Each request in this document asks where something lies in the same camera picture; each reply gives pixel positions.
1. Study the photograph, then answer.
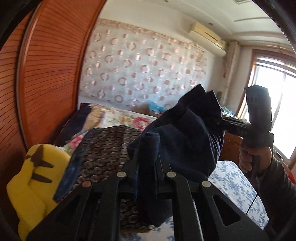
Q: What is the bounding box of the white air conditioner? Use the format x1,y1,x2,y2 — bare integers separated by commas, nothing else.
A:
188,22,226,57

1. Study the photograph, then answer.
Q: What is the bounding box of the blue tissue box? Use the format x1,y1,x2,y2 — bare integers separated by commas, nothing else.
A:
147,101,166,115

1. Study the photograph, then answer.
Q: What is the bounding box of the yellow plush toy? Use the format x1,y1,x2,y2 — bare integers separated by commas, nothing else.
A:
6,144,71,240

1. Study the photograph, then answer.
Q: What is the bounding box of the blue floral bed sheet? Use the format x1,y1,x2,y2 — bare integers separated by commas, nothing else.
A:
120,161,268,240

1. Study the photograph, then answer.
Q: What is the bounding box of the person's right hand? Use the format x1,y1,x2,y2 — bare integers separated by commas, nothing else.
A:
239,139,273,175

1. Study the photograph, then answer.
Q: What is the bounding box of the grey sleeved right forearm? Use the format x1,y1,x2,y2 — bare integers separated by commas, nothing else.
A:
256,159,295,240

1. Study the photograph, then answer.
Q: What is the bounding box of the bright window with frame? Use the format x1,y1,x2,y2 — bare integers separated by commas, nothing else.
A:
228,47,295,166

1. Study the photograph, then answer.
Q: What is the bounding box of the circle pattern sheer curtain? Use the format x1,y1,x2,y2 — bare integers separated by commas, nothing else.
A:
79,19,207,109

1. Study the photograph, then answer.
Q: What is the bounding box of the navy blue t-shirt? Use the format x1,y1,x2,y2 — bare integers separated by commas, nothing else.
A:
127,85,225,227

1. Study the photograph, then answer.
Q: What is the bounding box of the pink floral quilt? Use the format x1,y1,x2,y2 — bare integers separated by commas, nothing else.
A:
55,103,157,154

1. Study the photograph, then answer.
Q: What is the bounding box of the long wooden cabinet desk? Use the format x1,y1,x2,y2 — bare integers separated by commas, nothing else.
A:
219,132,242,166

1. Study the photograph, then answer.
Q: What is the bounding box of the navy paisley folded cloth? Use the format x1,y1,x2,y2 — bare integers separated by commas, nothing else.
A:
53,124,167,232

